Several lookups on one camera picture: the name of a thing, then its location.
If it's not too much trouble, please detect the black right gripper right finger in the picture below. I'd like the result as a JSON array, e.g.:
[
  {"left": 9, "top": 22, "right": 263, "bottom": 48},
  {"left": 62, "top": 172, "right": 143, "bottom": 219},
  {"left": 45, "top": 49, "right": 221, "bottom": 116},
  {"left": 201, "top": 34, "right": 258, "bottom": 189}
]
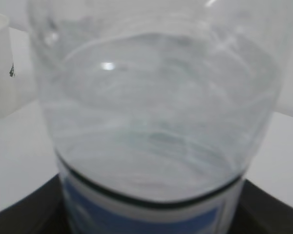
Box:
[{"left": 229, "top": 180, "right": 293, "bottom": 234}]

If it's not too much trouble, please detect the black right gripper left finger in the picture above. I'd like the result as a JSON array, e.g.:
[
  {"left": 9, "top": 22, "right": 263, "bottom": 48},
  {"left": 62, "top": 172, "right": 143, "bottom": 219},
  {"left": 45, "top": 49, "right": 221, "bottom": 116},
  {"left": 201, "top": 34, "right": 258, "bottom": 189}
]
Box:
[{"left": 0, "top": 175, "right": 71, "bottom": 234}]

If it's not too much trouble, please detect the white paper coffee cup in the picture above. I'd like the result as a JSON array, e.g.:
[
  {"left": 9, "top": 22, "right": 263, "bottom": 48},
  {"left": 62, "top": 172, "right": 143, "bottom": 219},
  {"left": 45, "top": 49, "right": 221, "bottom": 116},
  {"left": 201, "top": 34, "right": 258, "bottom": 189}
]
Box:
[{"left": 0, "top": 14, "right": 17, "bottom": 118}]

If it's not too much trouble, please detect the clear plastic water bottle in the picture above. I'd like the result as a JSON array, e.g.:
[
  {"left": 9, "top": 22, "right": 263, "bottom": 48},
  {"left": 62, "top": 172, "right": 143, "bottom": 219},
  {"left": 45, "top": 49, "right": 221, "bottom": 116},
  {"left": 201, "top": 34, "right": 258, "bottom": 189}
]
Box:
[{"left": 28, "top": 0, "right": 293, "bottom": 234}]

